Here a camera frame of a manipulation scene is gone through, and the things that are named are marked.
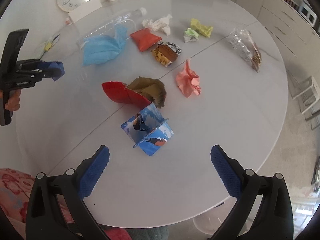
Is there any person's left hand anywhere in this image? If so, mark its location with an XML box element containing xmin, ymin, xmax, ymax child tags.
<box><xmin>5</xmin><ymin>89</ymin><xmax>22</xmax><ymax>112</ymax></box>

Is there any white tissue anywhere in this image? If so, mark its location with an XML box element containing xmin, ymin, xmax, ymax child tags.
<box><xmin>142</xmin><ymin>14</ymin><xmax>173</xmax><ymax>35</ymax></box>

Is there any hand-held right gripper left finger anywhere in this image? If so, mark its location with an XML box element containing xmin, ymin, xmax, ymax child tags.
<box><xmin>26</xmin><ymin>145</ymin><xmax>110</xmax><ymax>240</ymax></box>

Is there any clear plastic snack bag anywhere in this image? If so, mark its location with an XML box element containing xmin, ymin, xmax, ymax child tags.
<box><xmin>227</xmin><ymin>28</ymin><xmax>262</xmax><ymax>73</ymax></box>

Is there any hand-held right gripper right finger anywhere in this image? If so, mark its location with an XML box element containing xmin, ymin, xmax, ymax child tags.
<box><xmin>210</xmin><ymin>144</ymin><xmax>294</xmax><ymax>240</ymax></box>

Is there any crumpled yellow paper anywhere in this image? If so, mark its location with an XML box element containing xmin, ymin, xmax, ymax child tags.
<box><xmin>190</xmin><ymin>18</ymin><xmax>214</xmax><ymax>38</ymax></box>

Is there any crushed clear plastic bottle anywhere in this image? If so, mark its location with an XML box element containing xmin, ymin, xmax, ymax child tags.
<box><xmin>77</xmin><ymin>7</ymin><xmax>147</xmax><ymax>50</ymax></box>

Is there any blue face mask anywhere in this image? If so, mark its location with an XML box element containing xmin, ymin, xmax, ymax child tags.
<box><xmin>82</xmin><ymin>25</ymin><xmax>128</xmax><ymax>67</ymax></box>

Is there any red snack packet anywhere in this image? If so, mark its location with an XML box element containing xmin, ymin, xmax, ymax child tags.
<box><xmin>129</xmin><ymin>28</ymin><xmax>162</xmax><ymax>53</ymax></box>

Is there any open foil snack wrapper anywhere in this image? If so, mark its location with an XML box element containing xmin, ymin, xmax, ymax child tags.
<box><xmin>151</xmin><ymin>41</ymin><xmax>182</xmax><ymax>67</ymax></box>

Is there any teal quilted clothing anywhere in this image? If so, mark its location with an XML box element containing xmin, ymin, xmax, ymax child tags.
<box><xmin>127</xmin><ymin>226</ymin><xmax>170</xmax><ymax>240</ymax></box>

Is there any crumpled pink paper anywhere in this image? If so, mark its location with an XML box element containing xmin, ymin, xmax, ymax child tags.
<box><xmin>175</xmin><ymin>58</ymin><xmax>202</xmax><ymax>98</ymax></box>

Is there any red and brown paper bag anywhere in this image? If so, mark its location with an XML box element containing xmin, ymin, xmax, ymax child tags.
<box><xmin>102</xmin><ymin>77</ymin><xmax>167</xmax><ymax>109</ymax></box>

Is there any blue printed carton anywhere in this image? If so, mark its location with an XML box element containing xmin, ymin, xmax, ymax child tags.
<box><xmin>121</xmin><ymin>102</ymin><xmax>174</xmax><ymax>157</ymax></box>

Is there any crumpled green paper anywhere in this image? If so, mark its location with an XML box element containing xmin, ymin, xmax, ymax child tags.
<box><xmin>183</xmin><ymin>28</ymin><xmax>200</xmax><ymax>43</ymax></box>

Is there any white picture frame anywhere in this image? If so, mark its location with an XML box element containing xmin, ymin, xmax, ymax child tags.
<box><xmin>299</xmin><ymin>1</ymin><xmax>318</xmax><ymax>27</ymax></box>

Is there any person's floral clothing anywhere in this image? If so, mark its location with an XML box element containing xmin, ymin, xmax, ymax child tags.
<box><xmin>0</xmin><ymin>169</ymin><xmax>75</xmax><ymax>230</ymax></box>

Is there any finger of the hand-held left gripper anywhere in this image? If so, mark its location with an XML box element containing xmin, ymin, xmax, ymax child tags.
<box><xmin>18</xmin><ymin>59</ymin><xmax>64</xmax><ymax>70</ymax></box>
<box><xmin>17</xmin><ymin>66</ymin><xmax>66</xmax><ymax>82</ymax></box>

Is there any white drawer cabinet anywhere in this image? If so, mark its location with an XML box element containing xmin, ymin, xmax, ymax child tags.
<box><xmin>257</xmin><ymin>0</ymin><xmax>320</xmax><ymax>63</ymax></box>

